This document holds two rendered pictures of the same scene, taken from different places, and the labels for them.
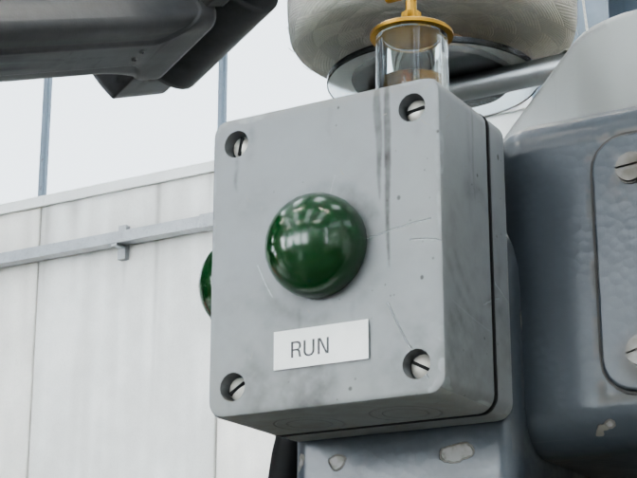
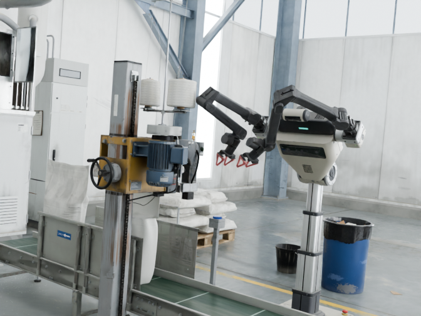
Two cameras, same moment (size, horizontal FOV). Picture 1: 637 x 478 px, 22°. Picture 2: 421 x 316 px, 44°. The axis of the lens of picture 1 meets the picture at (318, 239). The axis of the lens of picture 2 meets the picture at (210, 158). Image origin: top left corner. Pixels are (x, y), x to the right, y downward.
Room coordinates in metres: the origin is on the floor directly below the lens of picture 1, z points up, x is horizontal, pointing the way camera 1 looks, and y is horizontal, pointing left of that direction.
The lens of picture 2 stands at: (3.80, 0.50, 1.41)
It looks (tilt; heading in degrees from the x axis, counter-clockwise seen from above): 3 degrees down; 187
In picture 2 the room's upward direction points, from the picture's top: 4 degrees clockwise
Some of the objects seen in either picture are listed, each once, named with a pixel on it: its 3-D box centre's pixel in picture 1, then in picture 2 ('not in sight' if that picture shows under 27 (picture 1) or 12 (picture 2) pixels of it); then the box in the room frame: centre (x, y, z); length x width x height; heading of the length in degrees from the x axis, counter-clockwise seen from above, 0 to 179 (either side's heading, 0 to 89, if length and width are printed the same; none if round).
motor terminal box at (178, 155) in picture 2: not in sight; (179, 157); (0.99, -0.03, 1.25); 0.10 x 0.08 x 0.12; 175
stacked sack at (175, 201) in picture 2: not in sight; (183, 200); (-2.24, -0.55, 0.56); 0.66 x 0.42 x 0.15; 150
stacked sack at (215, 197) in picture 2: not in sight; (199, 194); (-2.90, -0.45, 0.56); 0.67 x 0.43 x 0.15; 60
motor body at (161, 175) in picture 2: not in sight; (160, 163); (0.98, -0.13, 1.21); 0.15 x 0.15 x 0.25
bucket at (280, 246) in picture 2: not in sight; (288, 258); (-1.67, 0.71, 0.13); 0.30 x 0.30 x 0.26
